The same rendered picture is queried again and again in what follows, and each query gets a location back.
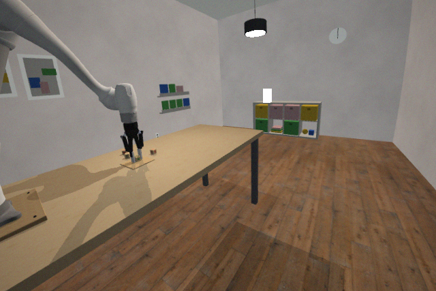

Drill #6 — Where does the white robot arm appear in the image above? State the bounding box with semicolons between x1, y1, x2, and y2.
0;0;138;227

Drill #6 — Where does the tan square mat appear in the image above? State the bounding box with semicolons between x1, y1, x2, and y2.
120;156;154;170

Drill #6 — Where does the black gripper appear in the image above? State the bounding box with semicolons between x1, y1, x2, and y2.
121;122;144;163

